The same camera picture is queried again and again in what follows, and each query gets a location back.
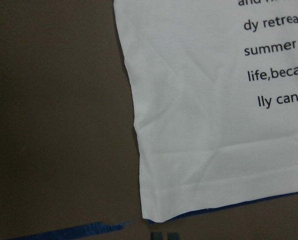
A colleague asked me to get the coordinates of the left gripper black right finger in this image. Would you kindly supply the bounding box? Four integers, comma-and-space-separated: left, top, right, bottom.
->
167, 232, 180, 240

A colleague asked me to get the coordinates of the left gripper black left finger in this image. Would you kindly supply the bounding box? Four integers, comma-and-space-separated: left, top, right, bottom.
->
150, 231, 164, 240

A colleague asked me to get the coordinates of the white long-sleeve printed t-shirt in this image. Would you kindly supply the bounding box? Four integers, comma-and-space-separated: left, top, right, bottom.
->
114, 0, 298, 223

